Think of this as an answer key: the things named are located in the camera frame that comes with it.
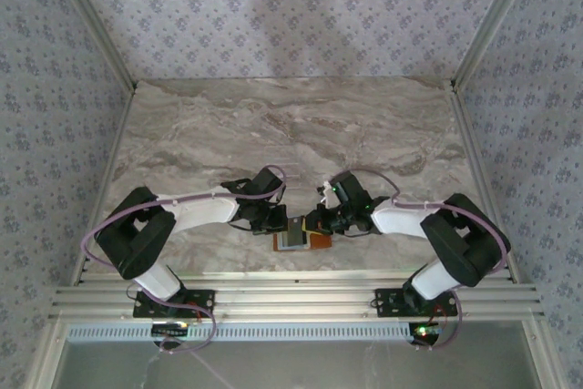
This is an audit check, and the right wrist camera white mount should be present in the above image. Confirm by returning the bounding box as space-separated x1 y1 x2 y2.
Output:
317 178 337 206

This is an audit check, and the black credit card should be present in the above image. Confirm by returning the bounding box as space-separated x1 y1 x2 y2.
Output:
287 218 306 246

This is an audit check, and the aluminium side rail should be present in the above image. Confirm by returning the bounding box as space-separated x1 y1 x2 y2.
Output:
71 86 139 286
449 80 521 284

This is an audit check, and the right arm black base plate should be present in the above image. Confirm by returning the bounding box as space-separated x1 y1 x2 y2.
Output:
373 287 458 319

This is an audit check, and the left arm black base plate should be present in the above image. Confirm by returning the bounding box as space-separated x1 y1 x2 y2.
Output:
132 289 216 319

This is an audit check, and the aluminium front rail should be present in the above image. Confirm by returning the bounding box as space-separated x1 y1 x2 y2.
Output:
48 269 546 320

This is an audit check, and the slotted grey cable duct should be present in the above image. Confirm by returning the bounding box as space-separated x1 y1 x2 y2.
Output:
66 321 414 343

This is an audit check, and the brown leather card holder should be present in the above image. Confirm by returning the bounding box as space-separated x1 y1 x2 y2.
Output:
271 228 333 253

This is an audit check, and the aluminium corner post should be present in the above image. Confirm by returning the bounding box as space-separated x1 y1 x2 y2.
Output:
451 0 544 91
44 0 138 91

